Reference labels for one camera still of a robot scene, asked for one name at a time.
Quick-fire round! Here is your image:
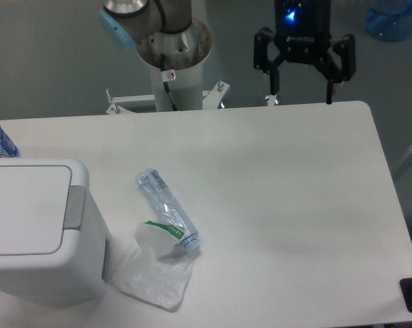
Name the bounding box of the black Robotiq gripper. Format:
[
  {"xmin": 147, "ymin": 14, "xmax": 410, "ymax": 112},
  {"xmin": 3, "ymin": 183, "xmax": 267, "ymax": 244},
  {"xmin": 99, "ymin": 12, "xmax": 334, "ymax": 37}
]
[{"xmin": 253, "ymin": 1, "xmax": 356, "ymax": 105}]

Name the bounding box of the white trash can lid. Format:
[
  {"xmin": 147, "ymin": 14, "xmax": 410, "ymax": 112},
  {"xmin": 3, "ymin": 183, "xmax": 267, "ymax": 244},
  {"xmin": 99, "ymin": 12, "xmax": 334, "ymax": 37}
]
[{"xmin": 0, "ymin": 166, "xmax": 72, "ymax": 256}]

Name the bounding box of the white plastic trash can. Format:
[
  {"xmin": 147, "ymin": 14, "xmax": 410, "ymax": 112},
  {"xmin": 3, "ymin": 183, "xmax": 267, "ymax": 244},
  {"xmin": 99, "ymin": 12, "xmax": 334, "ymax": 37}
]
[{"xmin": 0, "ymin": 158, "xmax": 111, "ymax": 301}]

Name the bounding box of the large blue water jug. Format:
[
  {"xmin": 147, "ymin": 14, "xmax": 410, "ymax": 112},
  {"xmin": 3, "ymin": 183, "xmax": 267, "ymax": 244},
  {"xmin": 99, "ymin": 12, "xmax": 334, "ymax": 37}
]
[{"xmin": 365, "ymin": 1, "xmax": 412, "ymax": 42}]

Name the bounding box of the crushed clear plastic bottle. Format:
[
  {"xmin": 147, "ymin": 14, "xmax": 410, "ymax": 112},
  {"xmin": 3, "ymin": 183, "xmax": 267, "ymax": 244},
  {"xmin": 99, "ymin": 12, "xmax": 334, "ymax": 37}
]
[{"xmin": 135, "ymin": 169, "xmax": 200, "ymax": 253}]

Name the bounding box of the grey lid push button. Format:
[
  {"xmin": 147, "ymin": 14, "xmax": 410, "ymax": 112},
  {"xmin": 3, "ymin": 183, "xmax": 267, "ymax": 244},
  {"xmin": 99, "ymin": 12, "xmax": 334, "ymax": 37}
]
[{"xmin": 63, "ymin": 186, "xmax": 86, "ymax": 230}]

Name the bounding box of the clear plastic bag green stripe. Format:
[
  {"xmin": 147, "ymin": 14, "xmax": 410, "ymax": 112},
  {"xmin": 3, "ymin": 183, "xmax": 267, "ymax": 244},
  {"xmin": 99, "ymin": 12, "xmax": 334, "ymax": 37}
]
[{"xmin": 112, "ymin": 221, "xmax": 200, "ymax": 312}]

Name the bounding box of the white pedestal base frame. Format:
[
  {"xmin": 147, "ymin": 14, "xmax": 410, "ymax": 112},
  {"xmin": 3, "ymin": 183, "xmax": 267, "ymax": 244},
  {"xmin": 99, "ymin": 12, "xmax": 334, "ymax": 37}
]
[{"xmin": 105, "ymin": 81, "xmax": 281, "ymax": 115}]

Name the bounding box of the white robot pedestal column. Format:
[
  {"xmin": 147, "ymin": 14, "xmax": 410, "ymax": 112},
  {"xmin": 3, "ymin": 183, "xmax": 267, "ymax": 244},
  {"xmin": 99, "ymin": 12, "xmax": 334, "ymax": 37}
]
[{"xmin": 137, "ymin": 18, "xmax": 212, "ymax": 112}]

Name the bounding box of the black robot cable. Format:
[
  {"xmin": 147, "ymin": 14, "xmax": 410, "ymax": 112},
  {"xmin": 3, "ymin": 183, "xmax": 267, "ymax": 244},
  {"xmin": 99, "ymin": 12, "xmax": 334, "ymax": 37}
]
[{"xmin": 159, "ymin": 53, "xmax": 179, "ymax": 112}]

